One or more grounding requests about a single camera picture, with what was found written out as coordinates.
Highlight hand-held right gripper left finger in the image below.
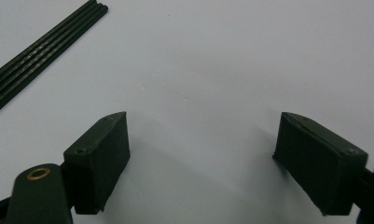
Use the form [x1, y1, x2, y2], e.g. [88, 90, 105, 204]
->
[62, 111, 132, 216]

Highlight dark ridged rail strip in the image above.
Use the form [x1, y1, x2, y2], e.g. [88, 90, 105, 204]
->
[0, 0, 109, 119]

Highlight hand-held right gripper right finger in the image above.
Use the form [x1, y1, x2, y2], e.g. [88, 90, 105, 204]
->
[272, 111, 369, 217]

